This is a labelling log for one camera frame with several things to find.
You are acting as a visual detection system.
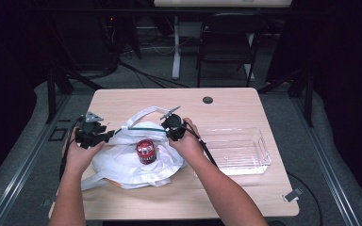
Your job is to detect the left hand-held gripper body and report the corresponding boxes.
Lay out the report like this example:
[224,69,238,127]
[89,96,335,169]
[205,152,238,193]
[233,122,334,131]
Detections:
[74,111,108,150]

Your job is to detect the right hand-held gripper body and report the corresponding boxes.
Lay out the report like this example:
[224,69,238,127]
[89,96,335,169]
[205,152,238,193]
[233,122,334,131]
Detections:
[159,105,189,142]

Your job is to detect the red drink can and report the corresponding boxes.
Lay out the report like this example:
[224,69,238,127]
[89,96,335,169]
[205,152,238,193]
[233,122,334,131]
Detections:
[135,138,157,166]

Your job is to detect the white tote bag green patches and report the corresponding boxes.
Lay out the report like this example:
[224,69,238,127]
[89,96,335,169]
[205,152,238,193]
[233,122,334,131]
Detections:
[80,105,189,192]

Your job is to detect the clear plastic tray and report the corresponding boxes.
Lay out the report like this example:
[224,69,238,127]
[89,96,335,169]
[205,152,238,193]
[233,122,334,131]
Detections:
[197,126,272,176]

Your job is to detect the person's right hand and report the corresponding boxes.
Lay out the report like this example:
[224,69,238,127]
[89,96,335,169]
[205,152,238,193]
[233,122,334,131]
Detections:
[168,117,206,161]

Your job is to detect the person's left hand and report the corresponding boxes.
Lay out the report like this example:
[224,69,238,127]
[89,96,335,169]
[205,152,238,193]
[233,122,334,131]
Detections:
[63,128,107,181]

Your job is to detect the black metal stand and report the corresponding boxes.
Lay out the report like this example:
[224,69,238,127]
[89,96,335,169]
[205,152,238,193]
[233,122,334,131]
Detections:
[45,62,106,124]
[257,67,315,128]

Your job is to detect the white desk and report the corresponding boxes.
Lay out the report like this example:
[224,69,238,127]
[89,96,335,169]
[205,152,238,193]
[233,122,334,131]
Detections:
[153,0,293,81]

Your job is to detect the dark box with red light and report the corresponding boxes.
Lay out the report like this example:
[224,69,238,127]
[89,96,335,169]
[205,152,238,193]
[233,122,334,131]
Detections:
[53,12,121,72]

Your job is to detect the black folding chair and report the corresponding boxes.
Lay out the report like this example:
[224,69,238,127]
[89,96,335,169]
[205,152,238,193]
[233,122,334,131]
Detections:
[196,12,267,89]

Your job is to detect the grey tape piece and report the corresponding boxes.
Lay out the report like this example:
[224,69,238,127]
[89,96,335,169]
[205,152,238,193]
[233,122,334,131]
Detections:
[282,187,304,202]

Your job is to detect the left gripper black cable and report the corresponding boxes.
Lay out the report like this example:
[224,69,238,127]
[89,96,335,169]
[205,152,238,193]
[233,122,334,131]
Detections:
[58,116,85,182]

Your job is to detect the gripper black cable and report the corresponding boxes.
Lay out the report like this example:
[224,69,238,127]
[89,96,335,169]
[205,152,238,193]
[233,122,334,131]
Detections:
[58,116,85,182]
[183,121,220,170]

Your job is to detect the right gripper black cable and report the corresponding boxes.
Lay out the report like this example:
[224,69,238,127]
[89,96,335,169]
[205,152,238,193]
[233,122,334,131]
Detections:
[183,121,220,170]

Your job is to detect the bundle of floor cables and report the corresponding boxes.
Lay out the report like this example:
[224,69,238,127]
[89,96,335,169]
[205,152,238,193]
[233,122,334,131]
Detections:
[119,60,190,89]

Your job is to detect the aluminium floor rail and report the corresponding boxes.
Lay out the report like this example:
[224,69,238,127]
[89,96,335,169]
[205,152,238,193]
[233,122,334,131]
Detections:
[290,93,362,226]
[0,93,74,226]

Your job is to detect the black floor cable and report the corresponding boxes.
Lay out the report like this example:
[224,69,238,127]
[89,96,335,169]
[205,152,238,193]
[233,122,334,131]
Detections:
[287,171,323,226]

